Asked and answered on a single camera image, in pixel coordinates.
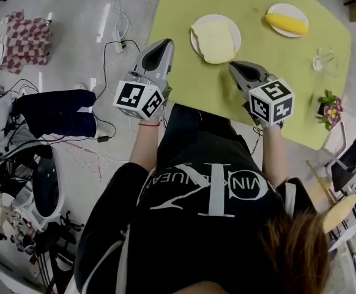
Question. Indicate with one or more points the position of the grey cloth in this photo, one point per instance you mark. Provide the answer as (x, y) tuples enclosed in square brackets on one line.
[(0, 124)]

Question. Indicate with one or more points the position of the person's right forearm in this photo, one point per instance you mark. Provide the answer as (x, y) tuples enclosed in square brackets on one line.
[(274, 155)]

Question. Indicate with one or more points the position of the person's left forearm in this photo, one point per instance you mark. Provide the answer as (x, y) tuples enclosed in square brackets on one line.
[(146, 149)]

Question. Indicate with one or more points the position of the black folding chair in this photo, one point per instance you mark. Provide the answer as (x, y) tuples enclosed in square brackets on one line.
[(349, 164)]

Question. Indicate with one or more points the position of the white power strip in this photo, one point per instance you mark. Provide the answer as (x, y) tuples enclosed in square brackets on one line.
[(117, 41)]

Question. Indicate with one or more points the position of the round white plate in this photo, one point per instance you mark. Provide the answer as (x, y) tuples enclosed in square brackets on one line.
[(288, 9)]

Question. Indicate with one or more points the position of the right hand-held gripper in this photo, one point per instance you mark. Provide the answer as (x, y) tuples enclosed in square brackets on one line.
[(271, 101)]

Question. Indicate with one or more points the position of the table with green tablecloth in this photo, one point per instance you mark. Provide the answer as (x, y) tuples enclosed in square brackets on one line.
[(196, 81)]

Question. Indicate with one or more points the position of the yellow corn cob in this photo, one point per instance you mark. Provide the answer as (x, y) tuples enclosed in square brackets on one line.
[(285, 23)]

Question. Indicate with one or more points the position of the table with checkered cloth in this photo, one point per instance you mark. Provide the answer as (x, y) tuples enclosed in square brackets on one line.
[(25, 41)]

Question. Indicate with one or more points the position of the clear glass measuring jug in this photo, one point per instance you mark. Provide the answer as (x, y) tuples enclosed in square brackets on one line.
[(324, 61)]

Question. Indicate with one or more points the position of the person's black printed t-shirt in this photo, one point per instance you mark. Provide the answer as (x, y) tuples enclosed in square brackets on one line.
[(181, 256)]

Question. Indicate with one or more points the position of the round wooden stool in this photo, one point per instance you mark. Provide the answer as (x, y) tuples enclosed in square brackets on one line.
[(340, 213)]

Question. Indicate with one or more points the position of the potted purple flower plant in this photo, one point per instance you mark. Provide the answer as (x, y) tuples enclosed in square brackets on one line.
[(332, 110)]

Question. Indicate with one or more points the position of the person's black trousers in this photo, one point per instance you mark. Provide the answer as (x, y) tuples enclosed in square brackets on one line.
[(190, 124)]

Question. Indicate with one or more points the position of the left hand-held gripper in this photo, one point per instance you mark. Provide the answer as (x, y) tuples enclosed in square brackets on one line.
[(135, 98)]

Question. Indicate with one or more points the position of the black office chair base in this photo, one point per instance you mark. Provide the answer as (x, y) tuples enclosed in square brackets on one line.
[(71, 225)]

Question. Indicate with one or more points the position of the wooden stick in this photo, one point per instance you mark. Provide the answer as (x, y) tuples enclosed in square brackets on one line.
[(321, 181)]

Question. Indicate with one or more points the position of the white shell chair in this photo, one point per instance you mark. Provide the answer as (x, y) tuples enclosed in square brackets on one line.
[(45, 188)]

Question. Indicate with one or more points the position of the pale bread slice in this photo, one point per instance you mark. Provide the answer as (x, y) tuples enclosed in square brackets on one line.
[(216, 41)]

